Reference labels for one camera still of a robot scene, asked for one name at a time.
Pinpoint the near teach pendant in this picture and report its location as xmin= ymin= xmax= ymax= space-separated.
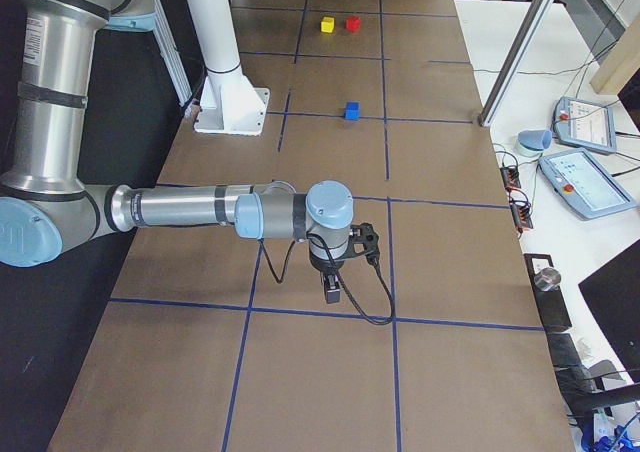
xmin=539 ymin=148 xmax=637 ymax=220

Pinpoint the blue wooden block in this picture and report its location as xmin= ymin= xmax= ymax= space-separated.
xmin=344 ymin=101 xmax=361 ymax=121

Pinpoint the far orange black connector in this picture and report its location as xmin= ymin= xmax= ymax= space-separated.
xmin=500 ymin=165 xmax=521 ymax=191

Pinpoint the teach pendant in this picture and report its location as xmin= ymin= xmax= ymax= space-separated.
xmin=552 ymin=96 xmax=617 ymax=154
xmin=539 ymin=148 xmax=637 ymax=220

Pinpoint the wooden post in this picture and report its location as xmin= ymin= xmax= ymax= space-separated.
xmin=590 ymin=16 xmax=640 ymax=95

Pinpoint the orange black connector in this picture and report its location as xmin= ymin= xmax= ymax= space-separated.
xmin=500 ymin=165 xmax=521 ymax=191
xmin=509 ymin=199 xmax=533 ymax=232

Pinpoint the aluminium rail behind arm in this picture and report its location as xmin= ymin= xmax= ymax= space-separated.
xmin=153 ymin=0 xmax=192 ymax=106

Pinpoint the near orange black connector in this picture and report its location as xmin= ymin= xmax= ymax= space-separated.
xmin=509 ymin=199 xmax=533 ymax=232

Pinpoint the far teach pendant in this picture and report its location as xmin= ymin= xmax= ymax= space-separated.
xmin=552 ymin=96 xmax=617 ymax=154

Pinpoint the yellow wooden block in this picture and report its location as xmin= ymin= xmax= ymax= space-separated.
xmin=320 ymin=16 xmax=335 ymax=34

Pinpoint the red wooden block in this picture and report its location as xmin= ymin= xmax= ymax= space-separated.
xmin=345 ymin=15 xmax=362 ymax=33

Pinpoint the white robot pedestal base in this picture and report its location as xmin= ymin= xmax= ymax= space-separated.
xmin=187 ymin=0 xmax=270 ymax=136

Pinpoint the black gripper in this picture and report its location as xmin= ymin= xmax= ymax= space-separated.
xmin=307 ymin=222 xmax=380 ymax=304

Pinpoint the aluminium frame post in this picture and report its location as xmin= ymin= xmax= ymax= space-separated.
xmin=478 ymin=0 xmax=554 ymax=127

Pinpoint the black monitor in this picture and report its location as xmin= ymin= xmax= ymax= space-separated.
xmin=579 ymin=241 xmax=640 ymax=382

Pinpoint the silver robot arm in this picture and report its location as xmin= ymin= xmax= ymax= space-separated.
xmin=1 ymin=0 xmax=380 ymax=303

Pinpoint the black block with metal knob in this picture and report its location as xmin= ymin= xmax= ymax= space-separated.
xmin=524 ymin=253 xmax=572 ymax=333

